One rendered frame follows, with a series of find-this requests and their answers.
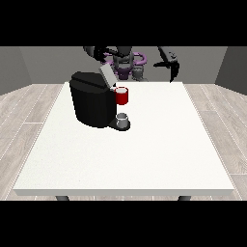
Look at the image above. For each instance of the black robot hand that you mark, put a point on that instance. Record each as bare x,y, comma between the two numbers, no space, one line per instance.
101,54
172,67

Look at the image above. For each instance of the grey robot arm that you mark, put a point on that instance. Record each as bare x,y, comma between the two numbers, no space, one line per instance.
167,53
88,50

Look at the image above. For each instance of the pale grey machine lid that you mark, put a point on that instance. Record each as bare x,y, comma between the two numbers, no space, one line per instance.
108,74

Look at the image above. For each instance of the small grey coffee pod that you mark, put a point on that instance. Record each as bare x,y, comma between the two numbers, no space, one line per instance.
137,74

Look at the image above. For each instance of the red pod holder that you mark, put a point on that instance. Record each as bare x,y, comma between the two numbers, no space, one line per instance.
122,97

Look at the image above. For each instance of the black coffee machine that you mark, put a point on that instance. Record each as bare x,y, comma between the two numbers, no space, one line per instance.
91,103

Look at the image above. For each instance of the grey robot trunk purple rings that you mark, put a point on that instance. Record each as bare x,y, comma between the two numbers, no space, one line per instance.
123,66

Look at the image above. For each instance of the small grey cup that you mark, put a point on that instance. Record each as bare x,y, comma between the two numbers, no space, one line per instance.
122,121

